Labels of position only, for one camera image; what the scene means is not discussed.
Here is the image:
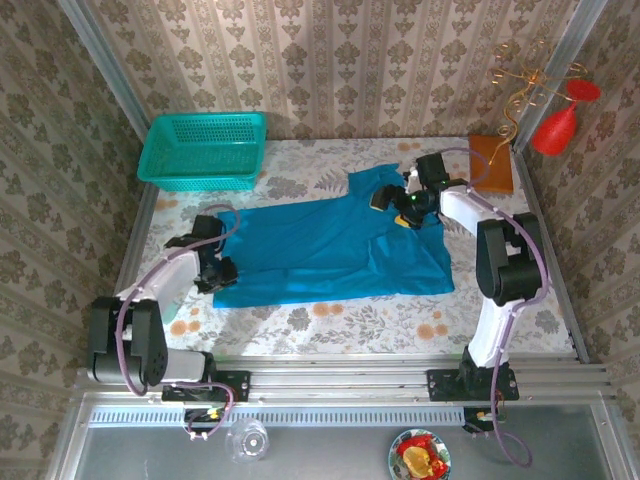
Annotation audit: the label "blue t-shirt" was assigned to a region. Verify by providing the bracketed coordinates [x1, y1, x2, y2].
[212, 162, 456, 310]

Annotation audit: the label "brown wooden base board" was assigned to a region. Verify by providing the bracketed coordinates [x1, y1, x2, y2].
[468, 134, 515, 195]

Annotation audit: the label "teal plastic basket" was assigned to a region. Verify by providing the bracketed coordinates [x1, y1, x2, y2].
[136, 111, 269, 192]

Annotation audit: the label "floral tablecloth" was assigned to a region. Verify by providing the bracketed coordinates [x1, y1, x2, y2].
[117, 137, 574, 357]

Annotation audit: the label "black connector board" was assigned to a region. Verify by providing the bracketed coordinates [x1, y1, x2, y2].
[462, 407, 507, 435]
[182, 407, 226, 435]

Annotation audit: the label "red wine glass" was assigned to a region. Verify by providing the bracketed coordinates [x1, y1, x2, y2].
[530, 79, 602, 158]

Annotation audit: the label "clear drinking glass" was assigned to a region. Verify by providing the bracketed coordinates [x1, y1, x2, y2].
[224, 417, 271, 466]

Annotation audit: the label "red foil snack wrappers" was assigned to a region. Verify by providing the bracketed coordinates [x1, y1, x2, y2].
[397, 433, 449, 479]

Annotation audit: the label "yellow snack piece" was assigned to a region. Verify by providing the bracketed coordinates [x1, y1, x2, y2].
[403, 446, 434, 476]

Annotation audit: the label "floral rimmed plate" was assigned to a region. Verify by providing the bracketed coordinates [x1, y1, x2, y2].
[388, 428, 452, 480]

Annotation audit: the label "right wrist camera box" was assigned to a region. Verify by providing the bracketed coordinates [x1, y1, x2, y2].
[401, 167, 423, 195]

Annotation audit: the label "aluminium side rail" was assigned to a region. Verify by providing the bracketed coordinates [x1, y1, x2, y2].
[514, 149, 591, 364]
[93, 184, 161, 366]

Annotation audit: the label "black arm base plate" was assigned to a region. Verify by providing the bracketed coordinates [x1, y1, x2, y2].
[425, 368, 520, 403]
[160, 370, 251, 404]

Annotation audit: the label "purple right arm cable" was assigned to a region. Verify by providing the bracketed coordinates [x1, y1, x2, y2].
[442, 147, 551, 469]

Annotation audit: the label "aluminium mounting rail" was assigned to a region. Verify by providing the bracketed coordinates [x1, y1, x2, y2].
[74, 355, 619, 407]

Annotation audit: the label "grey slotted cable duct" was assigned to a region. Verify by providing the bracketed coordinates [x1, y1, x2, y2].
[88, 405, 465, 429]

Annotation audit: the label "gold wire glass stand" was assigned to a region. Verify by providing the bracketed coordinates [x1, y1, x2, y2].
[487, 39, 589, 166]

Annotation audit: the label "aluminium frame post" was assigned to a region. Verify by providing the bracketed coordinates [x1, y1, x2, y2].
[57, 0, 151, 136]
[512, 0, 609, 151]

